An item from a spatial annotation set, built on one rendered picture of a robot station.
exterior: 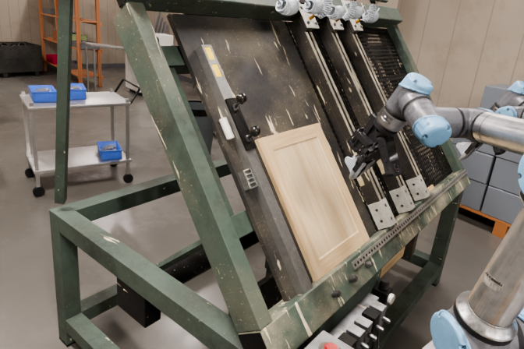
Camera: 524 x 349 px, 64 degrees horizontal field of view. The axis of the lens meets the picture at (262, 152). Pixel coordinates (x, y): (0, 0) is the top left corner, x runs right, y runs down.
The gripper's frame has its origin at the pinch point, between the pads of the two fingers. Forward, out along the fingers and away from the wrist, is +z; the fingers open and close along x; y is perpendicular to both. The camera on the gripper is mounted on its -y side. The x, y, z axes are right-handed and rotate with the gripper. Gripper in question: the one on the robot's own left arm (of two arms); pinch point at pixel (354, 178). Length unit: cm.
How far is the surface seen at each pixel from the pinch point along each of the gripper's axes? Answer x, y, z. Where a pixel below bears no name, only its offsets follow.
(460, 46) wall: -433, 179, 64
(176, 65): 24, 69, 10
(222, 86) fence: 12, 56, 10
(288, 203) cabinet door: -4.5, 16.1, 34.0
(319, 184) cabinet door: -26.9, 21.9, 35.6
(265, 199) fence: 8.6, 17.3, 29.0
